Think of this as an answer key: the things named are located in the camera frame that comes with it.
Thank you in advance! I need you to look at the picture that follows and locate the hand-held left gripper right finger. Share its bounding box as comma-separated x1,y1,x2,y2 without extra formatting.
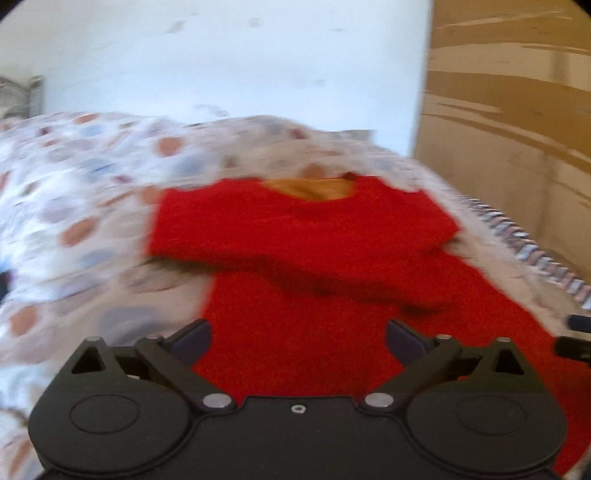
360,318,543,412

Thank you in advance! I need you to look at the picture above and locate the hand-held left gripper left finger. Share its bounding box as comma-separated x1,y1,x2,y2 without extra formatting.
55,318,236,414

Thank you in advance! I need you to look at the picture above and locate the red knit sweater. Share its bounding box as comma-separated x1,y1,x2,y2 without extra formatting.
147,176,591,480

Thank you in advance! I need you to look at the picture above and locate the patterned white quilt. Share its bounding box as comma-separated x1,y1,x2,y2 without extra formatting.
0,111,591,480

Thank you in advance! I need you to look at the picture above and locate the brown wooden board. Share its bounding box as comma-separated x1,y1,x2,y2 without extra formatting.
412,0,591,282

